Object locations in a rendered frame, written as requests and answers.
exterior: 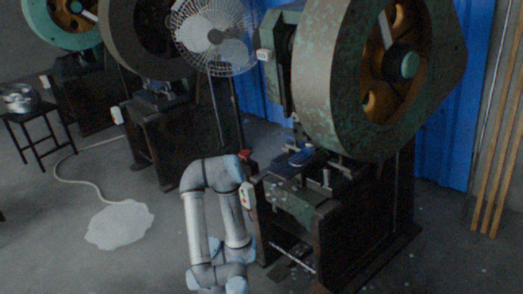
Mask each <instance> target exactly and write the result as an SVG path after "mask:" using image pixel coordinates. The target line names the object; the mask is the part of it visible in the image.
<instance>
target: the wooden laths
mask: <svg viewBox="0 0 523 294"><path fill-rule="evenodd" d="M512 3H513V0H509V2H508V5H507V13H506V17H505V21H504V25H503V32H502V37H501V41H500V44H499V49H498V56H497V60H496V64H495V68H494V76H493V80H492V83H491V88H490V92H489V99H488V103H487V108H486V111H485V118H484V123H483V127H482V131H481V138H480V143H479V147H478V150H477V151H476V158H475V162H474V167H473V171H472V178H471V182H470V186H469V190H468V195H467V202H466V206H465V210H464V214H463V222H462V225H463V226H464V225H465V222H466V218H467V210H468V207H469V203H470V198H471V194H472V187H473V183H474V179H475V175H476V168H477V167H478V163H479V160H480V155H481V148H482V145H483V140H484V136H485V129H486V126H487V122H488V117H489V111H490V106H491V102H492V98H493V94H494V87H495V83H496V79H497V75H498V67H499V64H500V60H501V56H502V51H503V44H504V41H505V37H506V32H507V26H508V21H509V18H510V13H511V9H512ZM522 33H523V0H521V6H520V10H519V14H518V18H517V22H516V28H515V32H514V36H513V40H512V46H511V50H510V55H509V58H508V62H507V68H506V73H505V77H504V80H503V88H502V91H501V95H500V99H499V103H498V110H497V113H496V117H495V122H494V128H493V132H492V136H491V140H490V143H489V150H488V154H487V159H486V162H485V170H484V173H483V176H482V181H481V187H480V192H479V193H478V195H477V199H476V206H475V210H474V214H473V218H472V225H471V229H472V230H476V227H477V222H478V219H479V215H480V213H481V208H482V205H483V201H484V196H485V191H486V187H487V182H488V179H489V173H490V168H491V165H492V161H493V157H494V151H495V147H496V144H497V139H498V133H499V129H501V126H502V122H503V115H504V111H505V108H506V104H507V97H508V93H509V90H510V86H511V82H512V75H513V72H514V68H515V64H516V58H517V54H518V50H519V46H520V43H521V36H522ZM522 87H523V57H522V61H521V67H520V71H519V74H518V78H517V81H516V88H515V91H514V95H513V98H512V106H511V109H510V113H509V116H508V120H507V126H506V130H505V133H504V138H503V143H502V147H501V150H500V155H499V156H498V161H497V165H496V168H495V173H494V178H493V182H492V186H491V190H490V193H489V199H488V203H487V208H486V211H485V218H484V221H483V225H482V228H481V231H480V232H481V233H482V234H487V229H488V226H489V220H490V216H491V212H492V209H493V205H494V199H495V195H496V192H497V188H498V183H499V179H501V175H502V172H503V165H504V162H505V158H506V155H507V148H508V145H509V141H510V138H511V134H512V129H513V125H514V122H515V117H516V111H517V108H518V105H519V100H520V97H521V91H522ZM522 132H523V105H522V108H521V114H520V117H519V121H518V124H517V128H516V134H515V138H514V141H513V144H512V150H511V154H510V158H509V161H508V164H507V170H506V174H505V177H504V181H503V187H502V190H500V194H499V197H498V204H497V207H496V211H495V213H494V220H493V224H492V227H491V231H490V235H489V237H490V238H492V239H495V236H496V232H497V228H498V223H499V220H500V216H501V213H502V210H503V207H504V204H505V200H506V197H507V192H508V188H509V184H510V180H511V178H512V172H513V168H514V165H515V161H516V156H517V152H518V149H519V145H520V143H521V136H522Z"/></svg>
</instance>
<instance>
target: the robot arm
mask: <svg viewBox="0 0 523 294"><path fill-rule="evenodd" d="M243 182H244V175H243V172H242V168H241V165H240V162H239V159H238V157H237V156H236V155H224V156H221V157H215V158H205V159H199V160H196V161H194V162H192V163H191V164H190V165H189V166H188V167H187V168H186V170H185V172H184V174H183V176H182V178H181V186H180V193H181V198H182V199H183V200H184V207H185V215H186V230H187V237H188V245H190V260H191V267H192V269H190V270H188V271H186V280H187V283H188V287H189V289H190V290H198V289H203V291H204V292H206V293H208V294H218V293H222V292H224V291H225V290H226V294H250V291H249V283H248V267H247V263H249V262H254V261H255V260H256V245H255V237H254V235H251V234H250V232H249V231H247V230H246V228H245V222H244V214H243V210H242V205H241V200H240V196H239V189H240V187H241V184H242V183H243ZM206 188H212V189H213V191H214V192H215V193H216V194H218V199H220V203H221V210H222V215H223V218H224V222H225V227H226V233H227V235H226V238H225V241H220V240H219V239H217V238H215V237H208V227H207V219H206V212H205V205H203V196H204V195H205V194H206V191H204V189H206Z"/></svg>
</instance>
